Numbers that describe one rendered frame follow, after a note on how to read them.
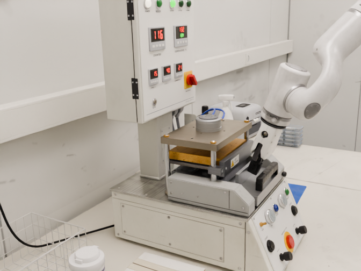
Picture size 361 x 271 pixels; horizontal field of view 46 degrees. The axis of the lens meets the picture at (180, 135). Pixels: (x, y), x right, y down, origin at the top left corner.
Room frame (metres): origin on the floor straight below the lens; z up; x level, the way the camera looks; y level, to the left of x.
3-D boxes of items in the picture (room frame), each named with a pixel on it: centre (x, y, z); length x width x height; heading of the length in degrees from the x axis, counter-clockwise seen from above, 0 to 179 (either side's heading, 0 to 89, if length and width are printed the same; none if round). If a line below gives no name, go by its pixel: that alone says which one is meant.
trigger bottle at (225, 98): (2.13, -0.24, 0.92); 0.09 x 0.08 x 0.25; 80
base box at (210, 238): (1.25, -0.10, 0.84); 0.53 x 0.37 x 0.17; 60
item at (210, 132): (1.28, -0.07, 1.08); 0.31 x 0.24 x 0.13; 150
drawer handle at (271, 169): (1.15, -0.25, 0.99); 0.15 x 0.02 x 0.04; 150
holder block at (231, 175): (1.24, -0.09, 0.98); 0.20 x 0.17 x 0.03; 150
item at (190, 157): (1.25, -0.09, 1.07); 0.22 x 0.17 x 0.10; 150
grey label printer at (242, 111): (2.25, -0.31, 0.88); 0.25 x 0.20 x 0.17; 53
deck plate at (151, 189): (1.26, -0.06, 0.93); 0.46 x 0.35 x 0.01; 60
